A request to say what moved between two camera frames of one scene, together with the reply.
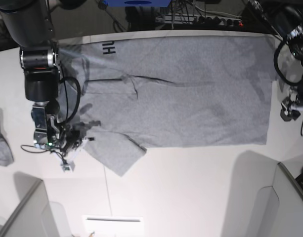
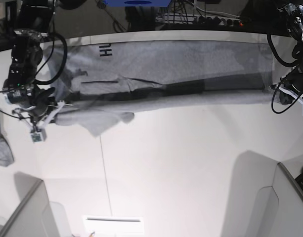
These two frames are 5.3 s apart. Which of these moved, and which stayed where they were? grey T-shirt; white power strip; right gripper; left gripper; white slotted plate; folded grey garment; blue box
Moved: right gripper; left gripper; grey T-shirt
Stayed: white power strip; blue box; folded grey garment; white slotted plate
